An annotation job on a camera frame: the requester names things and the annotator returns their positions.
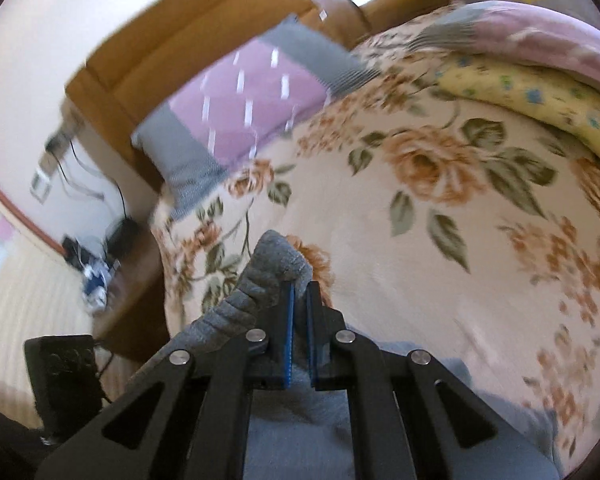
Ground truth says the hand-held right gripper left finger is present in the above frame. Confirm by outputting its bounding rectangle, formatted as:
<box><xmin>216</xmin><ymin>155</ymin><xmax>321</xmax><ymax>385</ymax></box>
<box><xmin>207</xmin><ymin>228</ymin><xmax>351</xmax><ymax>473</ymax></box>
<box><xmin>37</xmin><ymin>281</ymin><xmax>295</xmax><ymax>480</ymax></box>

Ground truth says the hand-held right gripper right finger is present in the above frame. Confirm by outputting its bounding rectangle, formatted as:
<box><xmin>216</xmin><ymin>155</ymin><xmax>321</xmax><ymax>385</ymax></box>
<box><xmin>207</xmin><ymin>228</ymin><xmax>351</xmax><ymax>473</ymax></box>
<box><xmin>306</xmin><ymin>281</ymin><xmax>565</xmax><ymax>480</ymax></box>

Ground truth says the blue white item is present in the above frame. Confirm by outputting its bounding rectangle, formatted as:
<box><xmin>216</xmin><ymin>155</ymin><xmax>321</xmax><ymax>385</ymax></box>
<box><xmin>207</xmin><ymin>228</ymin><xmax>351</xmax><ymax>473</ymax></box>
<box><xmin>81</xmin><ymin>259</ymin><xmax>120</xmax><ymax>313</ymax></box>

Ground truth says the wooden nightstand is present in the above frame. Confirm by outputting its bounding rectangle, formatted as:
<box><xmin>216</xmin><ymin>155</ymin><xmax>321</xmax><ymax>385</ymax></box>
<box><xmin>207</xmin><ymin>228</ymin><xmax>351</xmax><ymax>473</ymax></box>
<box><xmin>91</xmin><ymin>224</ymin><xmax>167</xmax><ymax>362</ymax></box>

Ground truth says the floral bed blanket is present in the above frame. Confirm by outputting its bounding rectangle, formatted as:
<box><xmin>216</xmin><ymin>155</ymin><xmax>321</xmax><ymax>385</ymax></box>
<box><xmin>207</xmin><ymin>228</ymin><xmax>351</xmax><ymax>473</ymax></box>
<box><xmin>150</xmin><ymin>5</ymin><xmax>600</xmax><ymax>477</ymax></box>

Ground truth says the black device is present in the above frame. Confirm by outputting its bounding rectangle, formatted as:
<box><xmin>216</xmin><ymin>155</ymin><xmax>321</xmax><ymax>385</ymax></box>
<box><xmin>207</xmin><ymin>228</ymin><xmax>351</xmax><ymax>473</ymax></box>
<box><xmin>104</xmin><ymin>216</ymin><xmax>140</xmax><ymax>257</ymax></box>

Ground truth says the purple grey dashed pillow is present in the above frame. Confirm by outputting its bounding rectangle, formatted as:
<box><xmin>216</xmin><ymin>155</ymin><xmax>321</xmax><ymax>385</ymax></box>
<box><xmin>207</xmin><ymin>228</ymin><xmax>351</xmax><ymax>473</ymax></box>
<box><xmin>131</xmin><ymin>15</ymin><xmax>382</xmax><ymax>222</ymax></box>

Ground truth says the wooden headboard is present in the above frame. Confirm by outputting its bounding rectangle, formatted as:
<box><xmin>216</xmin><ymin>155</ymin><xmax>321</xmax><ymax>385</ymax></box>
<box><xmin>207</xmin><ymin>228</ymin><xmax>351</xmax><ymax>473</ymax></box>
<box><xmin>65</xmin><ymin>0</ymin><xmax>462</xmax><ymax>192</ymax></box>

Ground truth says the yellow floral pillow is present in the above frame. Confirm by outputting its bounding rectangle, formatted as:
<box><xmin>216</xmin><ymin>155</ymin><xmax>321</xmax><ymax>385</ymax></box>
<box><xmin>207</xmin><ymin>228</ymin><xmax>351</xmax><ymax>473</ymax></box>
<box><xmin>436</xmin><ymin>55</ymin><xmax>600</xmax><ymax>177</ymax></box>

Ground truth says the pink grey pillow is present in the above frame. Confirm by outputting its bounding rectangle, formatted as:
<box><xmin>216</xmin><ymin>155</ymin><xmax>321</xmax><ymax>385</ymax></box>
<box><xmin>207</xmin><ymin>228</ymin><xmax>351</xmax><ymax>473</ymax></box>
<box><xmin>414</xmin><ymin>0</ymin><xmax>600</xmax><ymax>112</ymax></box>

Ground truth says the white wall outlet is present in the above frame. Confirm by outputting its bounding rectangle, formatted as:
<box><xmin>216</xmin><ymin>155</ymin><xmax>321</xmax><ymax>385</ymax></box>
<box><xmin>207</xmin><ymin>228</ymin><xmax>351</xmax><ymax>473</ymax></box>
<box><xmin>29</xmin><ymin>171</ymin><xmax>54</xmax><ymax>204</ymax></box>

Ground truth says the black cable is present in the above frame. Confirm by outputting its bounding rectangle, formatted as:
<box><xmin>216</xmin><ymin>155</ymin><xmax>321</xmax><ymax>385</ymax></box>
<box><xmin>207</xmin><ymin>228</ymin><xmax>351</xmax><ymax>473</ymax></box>
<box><xmin>54</xmin><ymin>139</ymin><xmax>129</xmax><ymax>222</ymax></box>

